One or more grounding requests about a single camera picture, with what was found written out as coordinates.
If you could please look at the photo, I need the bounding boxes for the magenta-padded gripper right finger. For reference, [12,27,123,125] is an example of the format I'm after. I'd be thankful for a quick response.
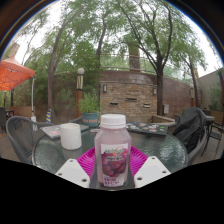
[129,146,172,189]

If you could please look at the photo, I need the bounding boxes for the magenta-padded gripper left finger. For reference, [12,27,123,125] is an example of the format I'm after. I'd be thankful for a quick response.
[54,146,98,189]

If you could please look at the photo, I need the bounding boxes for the pink juice bottle white cap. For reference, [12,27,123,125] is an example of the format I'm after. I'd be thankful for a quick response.
[93,113,133,188]

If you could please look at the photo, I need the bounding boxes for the white textured cup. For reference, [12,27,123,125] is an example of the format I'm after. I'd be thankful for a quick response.
[59,122,83,151]

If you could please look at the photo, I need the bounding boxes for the grey laptop with stickers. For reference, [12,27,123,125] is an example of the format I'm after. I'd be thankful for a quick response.
[39,123,90,140]

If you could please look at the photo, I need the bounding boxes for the black jacket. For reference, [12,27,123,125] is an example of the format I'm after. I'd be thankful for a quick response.
[172,107,207,154]

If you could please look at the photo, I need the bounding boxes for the green plant in teal pot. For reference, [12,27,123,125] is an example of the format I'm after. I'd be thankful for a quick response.
[78,93,101,128]

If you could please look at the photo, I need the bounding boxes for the blue yellow striped cone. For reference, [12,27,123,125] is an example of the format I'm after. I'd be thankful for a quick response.
[45,108,54,124]

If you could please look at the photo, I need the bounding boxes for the dark metal chair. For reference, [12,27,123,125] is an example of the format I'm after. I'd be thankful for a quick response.
[201,114,224,158]

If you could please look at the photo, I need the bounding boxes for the wooden bench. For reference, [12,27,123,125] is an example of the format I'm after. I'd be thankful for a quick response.
[8,105,36,118]

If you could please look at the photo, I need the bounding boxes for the dark patio chairs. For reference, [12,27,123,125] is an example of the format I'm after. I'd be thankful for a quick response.
[0,106,16,131]

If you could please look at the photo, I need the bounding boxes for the orange canopy tent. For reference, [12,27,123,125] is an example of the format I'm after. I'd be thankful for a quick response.
[0,54,37,123]

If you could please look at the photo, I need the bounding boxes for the globe lamp post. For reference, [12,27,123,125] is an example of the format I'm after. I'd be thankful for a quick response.
[75,67,86,118]

